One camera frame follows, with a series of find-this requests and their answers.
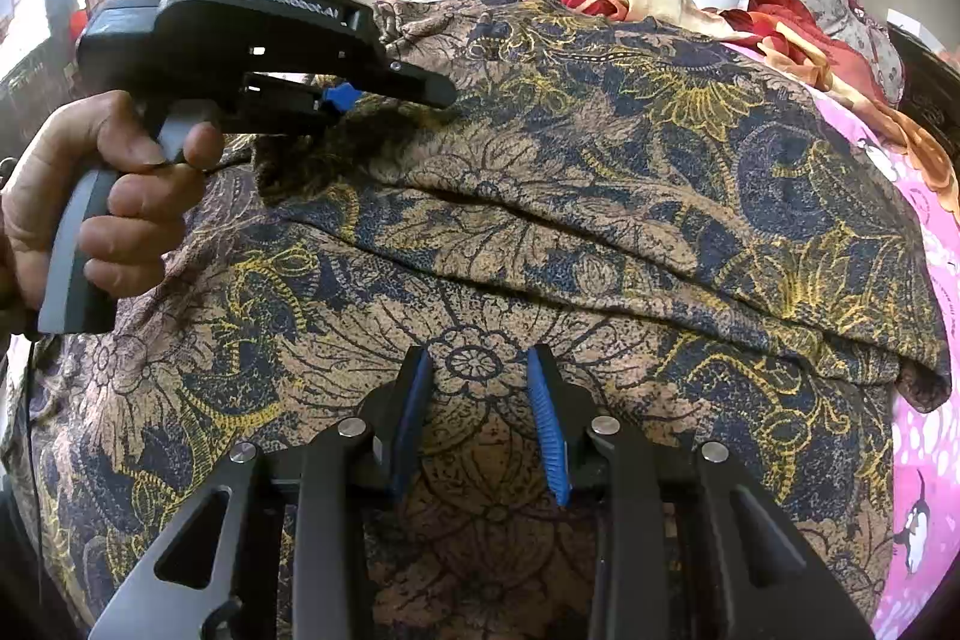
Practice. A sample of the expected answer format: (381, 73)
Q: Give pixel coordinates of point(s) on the person's left hand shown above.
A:
(52, 175)

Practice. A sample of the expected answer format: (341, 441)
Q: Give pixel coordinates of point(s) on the brown floral garment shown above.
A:
(570, 190)

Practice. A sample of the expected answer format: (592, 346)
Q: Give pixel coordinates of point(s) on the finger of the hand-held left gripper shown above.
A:
(424, 87)
(337, 96)

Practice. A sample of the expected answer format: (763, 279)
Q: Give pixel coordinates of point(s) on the pink penguin bed sheet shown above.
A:
(919, 460)

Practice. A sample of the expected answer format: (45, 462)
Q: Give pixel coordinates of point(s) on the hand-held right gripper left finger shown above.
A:
(411, 430)

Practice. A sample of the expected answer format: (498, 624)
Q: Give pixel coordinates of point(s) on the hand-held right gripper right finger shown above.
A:
(546, 430)

